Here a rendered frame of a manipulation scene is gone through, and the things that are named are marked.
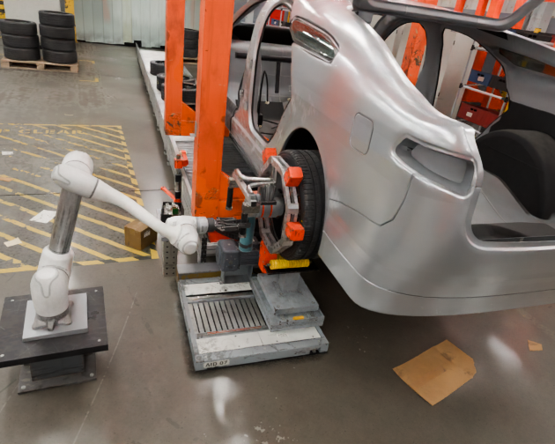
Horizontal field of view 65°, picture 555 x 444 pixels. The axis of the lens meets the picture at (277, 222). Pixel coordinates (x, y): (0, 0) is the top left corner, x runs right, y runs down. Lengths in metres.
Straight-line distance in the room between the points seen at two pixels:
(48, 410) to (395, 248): 1.84
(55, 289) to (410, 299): 1.68
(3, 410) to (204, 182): 1.62
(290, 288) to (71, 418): 1.41
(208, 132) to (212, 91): 0.25
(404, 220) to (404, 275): 0.24
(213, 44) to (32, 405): 2.11
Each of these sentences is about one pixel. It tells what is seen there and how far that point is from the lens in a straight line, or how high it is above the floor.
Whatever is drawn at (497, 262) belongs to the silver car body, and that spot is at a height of 1.13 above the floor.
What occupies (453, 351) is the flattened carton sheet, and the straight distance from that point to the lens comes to 3.22.
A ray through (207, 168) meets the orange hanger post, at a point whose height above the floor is 0.91.
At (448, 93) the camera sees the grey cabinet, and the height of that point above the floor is 1.02.
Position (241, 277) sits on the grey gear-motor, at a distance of 3.24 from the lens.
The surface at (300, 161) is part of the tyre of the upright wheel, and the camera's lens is 2.41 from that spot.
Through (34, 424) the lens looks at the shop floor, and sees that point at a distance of 2.55.
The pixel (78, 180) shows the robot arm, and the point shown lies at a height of 1.10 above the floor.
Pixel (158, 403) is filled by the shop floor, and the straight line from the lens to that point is 2.53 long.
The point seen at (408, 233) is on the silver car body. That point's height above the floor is 1.20.
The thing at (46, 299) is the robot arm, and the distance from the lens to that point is 2.43.
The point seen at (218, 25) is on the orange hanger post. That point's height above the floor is 1.76.
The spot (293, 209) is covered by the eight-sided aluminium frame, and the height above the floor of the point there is 0.96.
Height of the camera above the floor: 1.94
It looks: 27 degrees down
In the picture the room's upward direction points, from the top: 8 degrees clockwise
